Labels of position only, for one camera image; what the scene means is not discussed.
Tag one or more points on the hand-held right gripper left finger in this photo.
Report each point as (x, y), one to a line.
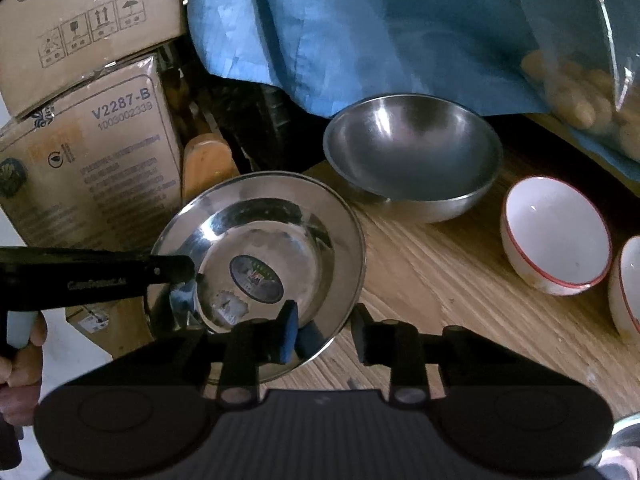
(288, 331)

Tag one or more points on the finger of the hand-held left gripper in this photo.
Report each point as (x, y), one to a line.
(175, 269)

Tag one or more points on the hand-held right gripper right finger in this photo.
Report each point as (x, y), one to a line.
(361, 334)

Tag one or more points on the steel plate with sticker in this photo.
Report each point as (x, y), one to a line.
(260, 240)

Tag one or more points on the white bowl with red rim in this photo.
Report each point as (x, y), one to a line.
(629, 295)
(555, 235)

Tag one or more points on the person's left hand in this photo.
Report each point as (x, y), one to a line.
(22, 367)

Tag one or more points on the small cardboard box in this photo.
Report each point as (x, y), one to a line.
(110, 327)

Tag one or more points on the orange wooden object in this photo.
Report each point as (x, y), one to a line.
(206, 165)

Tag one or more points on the printed cardboard box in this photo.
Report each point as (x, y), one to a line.
(95, 170)

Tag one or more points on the black ribbed container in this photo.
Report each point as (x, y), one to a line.
(260, 125)

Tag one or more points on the large steel bowl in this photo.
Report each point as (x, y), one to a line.
(415, 160)

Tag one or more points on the plain cardboard box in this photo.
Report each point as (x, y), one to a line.
(85, 15)

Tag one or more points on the blue cloth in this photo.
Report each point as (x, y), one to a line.
(360, 30)

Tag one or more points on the clear plastic bag of snacks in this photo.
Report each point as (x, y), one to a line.
(600, 85)

